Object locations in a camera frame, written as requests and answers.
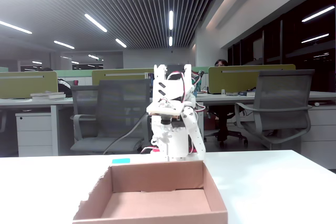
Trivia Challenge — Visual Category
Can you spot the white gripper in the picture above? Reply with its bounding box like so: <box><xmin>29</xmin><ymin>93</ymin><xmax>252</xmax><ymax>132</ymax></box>
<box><xmin>150</xmin><ymin>105</ymin><xmax>206</xmax><ymax>161</ymax></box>

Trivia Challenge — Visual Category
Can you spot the blue cube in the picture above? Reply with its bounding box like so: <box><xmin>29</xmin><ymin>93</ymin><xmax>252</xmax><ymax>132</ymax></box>
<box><xmin>111</xmin><ymin>157</ymin><xmax>131</xmax><ymax>165</ymax></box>

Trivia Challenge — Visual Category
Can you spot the brown cardboard box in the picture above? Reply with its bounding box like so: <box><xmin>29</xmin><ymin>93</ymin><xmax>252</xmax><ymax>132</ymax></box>
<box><xmin>72</xmin><ymin>159</ymin><xmax>228</xmax><ymax>224</ymax></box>

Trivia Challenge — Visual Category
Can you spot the black office chair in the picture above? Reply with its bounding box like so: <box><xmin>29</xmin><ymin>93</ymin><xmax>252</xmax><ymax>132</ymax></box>
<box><xmin>204</xmin><ymin>104</ymin><xmax>249</xmax><ymax>148</ymax></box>

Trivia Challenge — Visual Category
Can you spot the olive green desk partition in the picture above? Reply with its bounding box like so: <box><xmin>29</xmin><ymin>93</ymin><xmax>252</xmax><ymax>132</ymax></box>
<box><xmin>208</xmin><ymin>63</ymin><xmax>297</xmax><ymax>95</ymax></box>
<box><xmin>0</xmin><ymin>71</ymin><xmax>58</xmax><ymax>99</ymax></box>
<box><xmin>91</xmin><ymin>68</ymin><xmax>155</xmax><ymax>86</ymax></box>

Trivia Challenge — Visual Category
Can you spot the grey mesh office chair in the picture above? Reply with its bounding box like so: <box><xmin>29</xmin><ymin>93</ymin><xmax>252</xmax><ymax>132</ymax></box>
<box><xmin>70</xmin><ymin>78</ymin><xmax>153</xmax><ymax>155</ymax></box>
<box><xmin>234</xmin><ymin>69</ymin><xmax>316</xmax><ymax>152</ymax></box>

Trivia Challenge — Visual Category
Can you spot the light green desk partition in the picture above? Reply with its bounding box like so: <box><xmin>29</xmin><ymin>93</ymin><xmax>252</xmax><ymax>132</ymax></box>
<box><xmin>55</xmin><ymin>69</ymin><xmax>94</xmax><ymax>78</ymax></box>

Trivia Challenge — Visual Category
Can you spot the black backpack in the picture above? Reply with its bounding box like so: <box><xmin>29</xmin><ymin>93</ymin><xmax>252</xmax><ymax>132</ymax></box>
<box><xmin>57</xmin><ymin>78</ymin><xmax>72</xmax><ymax>98</ymax></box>

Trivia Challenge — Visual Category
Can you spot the white book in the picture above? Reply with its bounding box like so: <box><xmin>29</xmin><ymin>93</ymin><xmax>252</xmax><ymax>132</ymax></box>
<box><xmin>30</xmin><ymin>91</ymin><xmax>66</xmax><ymax>98</ymax></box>
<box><xmin>31</xmin><ymin>95</ymin><xmax>66</xmax><ymax>102</ymax></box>

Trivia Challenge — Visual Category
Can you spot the white drawer cabinet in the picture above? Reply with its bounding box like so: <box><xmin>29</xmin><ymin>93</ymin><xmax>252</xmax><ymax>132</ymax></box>
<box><xmin>15</xmin><ymin>112</ymin><xmax>53</xmax><ymax>157</ymax></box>
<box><xmin>300</xmin><ymin>104</ymin><xmax>336</xmax><ymax>169</ymax></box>

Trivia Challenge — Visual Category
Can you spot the white office desk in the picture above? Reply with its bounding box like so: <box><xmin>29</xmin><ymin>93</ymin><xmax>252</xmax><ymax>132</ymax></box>
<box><xmin>195</xmin><ymin>90</ymin><xmax>336</xmax><ymax>110</ymax></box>
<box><xmin>0</xmin><ymin>97</ymin><xmax>154</xmax><ymax>156</ymax></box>

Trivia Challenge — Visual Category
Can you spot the white wrist camera mount plate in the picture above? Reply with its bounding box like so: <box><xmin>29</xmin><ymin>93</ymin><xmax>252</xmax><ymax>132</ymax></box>
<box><xmin>146</xmin><ymin>101</ymin><xmax>185</xmax><ymax>126</ymax></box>

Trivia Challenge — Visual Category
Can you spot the red black servo wire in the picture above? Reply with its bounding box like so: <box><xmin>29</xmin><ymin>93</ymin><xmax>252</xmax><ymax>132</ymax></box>
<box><xmin>166</xmin><ymin>70</ymin><xmax>187</xmax><ymax>101</ymax></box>

